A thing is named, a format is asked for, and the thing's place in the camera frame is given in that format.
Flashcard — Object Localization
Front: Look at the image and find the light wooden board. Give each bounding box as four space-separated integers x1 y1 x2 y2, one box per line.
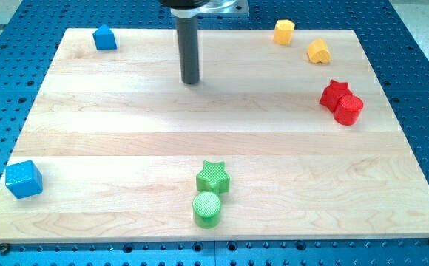
0 28 429 243

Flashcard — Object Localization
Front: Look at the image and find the red cylinder block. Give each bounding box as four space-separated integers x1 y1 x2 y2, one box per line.
334 95 364 126

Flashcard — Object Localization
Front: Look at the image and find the yellow heart block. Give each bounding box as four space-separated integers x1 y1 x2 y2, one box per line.
307 38 331 64

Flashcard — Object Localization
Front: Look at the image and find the green cylinder block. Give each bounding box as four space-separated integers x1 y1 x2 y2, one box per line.
192 191 222 228

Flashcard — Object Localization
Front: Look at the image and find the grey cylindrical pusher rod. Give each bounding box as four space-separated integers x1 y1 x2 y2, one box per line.
176 17 200 84

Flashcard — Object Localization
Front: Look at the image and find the blue cube block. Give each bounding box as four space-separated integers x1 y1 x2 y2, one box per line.
5 160 43 200

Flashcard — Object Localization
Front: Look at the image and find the red star block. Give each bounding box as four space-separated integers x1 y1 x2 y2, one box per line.
320 80 352 112

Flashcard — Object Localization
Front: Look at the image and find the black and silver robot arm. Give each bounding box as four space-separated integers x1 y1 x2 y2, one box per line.
159 0 249 18

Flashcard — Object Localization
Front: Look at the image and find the green star block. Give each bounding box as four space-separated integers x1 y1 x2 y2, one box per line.
196 160 230 194

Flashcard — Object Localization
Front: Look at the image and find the blue pentagon block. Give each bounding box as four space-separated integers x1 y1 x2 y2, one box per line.
92 24 118 50

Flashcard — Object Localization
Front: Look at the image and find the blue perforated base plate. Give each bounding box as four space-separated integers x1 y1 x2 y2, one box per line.
0 0 429 265

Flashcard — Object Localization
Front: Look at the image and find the yellow hexagon block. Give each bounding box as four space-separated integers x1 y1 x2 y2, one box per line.
273 19 295 45

